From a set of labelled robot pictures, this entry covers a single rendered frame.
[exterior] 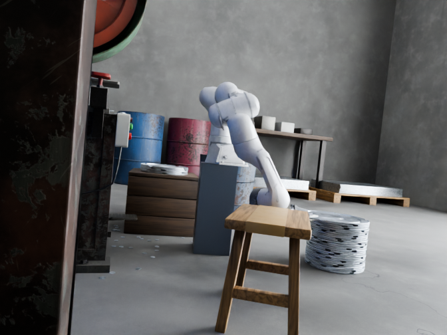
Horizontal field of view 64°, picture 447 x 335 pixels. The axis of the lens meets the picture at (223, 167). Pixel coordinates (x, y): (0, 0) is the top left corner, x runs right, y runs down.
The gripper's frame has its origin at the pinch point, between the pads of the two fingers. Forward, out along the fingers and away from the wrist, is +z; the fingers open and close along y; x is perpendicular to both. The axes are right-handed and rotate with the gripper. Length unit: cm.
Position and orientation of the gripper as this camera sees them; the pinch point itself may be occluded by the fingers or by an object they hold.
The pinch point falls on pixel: (310, 217)
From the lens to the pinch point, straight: 174.5
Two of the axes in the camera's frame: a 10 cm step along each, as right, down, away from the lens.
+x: -5.8, -1.0, 8.1
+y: 1.0, -9.9, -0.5
